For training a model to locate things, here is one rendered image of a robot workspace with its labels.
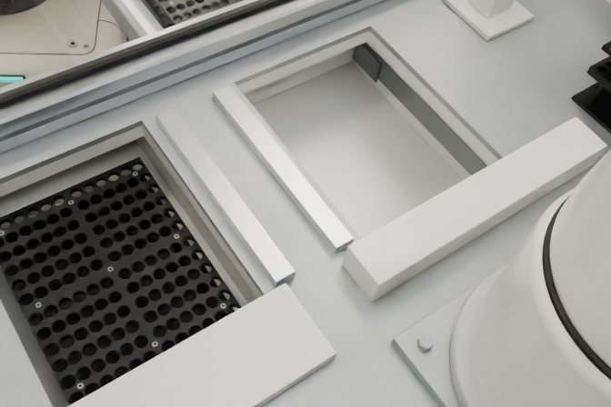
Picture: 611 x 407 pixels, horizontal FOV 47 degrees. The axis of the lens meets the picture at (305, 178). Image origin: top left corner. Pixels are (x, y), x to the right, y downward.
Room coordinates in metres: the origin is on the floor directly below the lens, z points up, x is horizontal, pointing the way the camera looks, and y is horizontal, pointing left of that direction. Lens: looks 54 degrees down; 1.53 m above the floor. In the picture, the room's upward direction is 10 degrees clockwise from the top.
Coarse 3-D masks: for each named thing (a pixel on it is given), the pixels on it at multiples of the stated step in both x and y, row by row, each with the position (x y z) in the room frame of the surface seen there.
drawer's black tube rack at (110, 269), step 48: (96, 192) 0.40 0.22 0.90; (144, 192) 0.41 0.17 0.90; (0, 240) 0.32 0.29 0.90; (48, 240) 0.35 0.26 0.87; (96, 240) 0.34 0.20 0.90; (144, 240) 0.35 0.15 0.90; (192, 240) 0.36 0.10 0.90; (48, 288) 0.28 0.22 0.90; (96, 288) 0.30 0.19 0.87; (144, 288) 0.30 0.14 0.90; (192, 288) 0.31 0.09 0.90; (48, 336) 0.24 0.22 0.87; (96, 336) 0.24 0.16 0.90; (144, 336) 0.25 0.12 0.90; (96, 384) 0.20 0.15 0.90
